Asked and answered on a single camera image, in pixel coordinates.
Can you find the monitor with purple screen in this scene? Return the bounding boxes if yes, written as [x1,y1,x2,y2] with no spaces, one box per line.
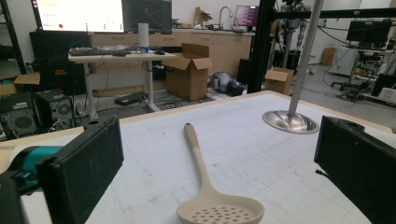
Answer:
[233,5,261,28]

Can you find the white standing desk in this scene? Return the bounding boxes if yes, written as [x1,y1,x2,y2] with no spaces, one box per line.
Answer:
[67,50,177,121]

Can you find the large open cardboard box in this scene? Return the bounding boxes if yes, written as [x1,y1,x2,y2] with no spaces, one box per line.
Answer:
[161,42,215,102]

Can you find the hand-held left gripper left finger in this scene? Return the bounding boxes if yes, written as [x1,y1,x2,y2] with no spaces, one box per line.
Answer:
[35,115,125,224]

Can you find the torn cardboard piece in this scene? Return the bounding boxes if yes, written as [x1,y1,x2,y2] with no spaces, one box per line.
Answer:
[193,6,213,28]

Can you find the black computer tower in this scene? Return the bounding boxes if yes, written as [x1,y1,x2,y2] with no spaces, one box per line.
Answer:
[34,90,77,132]

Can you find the grey humanoid robot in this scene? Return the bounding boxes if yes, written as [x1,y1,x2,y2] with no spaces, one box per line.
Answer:
[273,0,308,71]

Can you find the large bright monitor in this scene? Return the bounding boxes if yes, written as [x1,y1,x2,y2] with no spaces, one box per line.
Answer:
[31,0,126,34]

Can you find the black monitor on workbench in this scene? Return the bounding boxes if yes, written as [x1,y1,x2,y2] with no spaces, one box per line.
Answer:
[346,19,393,49]

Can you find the coiled black cable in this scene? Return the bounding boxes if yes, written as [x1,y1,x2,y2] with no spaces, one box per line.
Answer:
[159,99,185,111]

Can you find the small cardboard box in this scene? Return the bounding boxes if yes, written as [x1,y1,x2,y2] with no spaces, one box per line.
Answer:
[264,66,295,96]

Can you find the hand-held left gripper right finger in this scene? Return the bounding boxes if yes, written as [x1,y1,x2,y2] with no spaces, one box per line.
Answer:
[313,115,396,224]

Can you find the black metal frame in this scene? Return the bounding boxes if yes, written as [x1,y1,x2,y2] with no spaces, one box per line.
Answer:
[247,0,396,94]

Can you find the black keyboard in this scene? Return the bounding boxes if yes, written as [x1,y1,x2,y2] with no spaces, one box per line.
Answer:
[68,47,133,57]

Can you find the black flat device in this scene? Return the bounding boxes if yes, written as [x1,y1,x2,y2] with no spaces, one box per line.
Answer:
[113,91,149,107]

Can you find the grey helmet-like object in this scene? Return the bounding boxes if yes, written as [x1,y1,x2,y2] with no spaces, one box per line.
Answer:
[210,71,247,97]

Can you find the dark monitor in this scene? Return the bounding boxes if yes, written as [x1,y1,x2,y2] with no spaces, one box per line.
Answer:
[121,0,173,35]

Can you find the beige slotted spoon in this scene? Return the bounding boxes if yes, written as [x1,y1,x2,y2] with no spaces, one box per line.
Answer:
[176,122,265,224]

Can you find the stack of white cups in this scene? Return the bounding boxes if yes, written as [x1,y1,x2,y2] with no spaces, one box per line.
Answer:
[137,22,150,54]

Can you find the metal stand with round base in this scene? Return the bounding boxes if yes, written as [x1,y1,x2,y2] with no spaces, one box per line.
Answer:
[262,0,325,135]

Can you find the black equipment cases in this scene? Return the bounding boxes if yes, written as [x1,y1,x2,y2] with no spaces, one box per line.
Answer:
[29,29,92,96]

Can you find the metal faucet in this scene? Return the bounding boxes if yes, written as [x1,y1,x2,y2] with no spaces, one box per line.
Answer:
[218,6,233,31]

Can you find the white grid mat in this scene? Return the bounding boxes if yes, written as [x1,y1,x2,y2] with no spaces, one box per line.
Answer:
[18,92,396,224]

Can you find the dark server case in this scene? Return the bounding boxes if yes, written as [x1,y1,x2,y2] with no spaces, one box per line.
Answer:
[0,92,40,139]

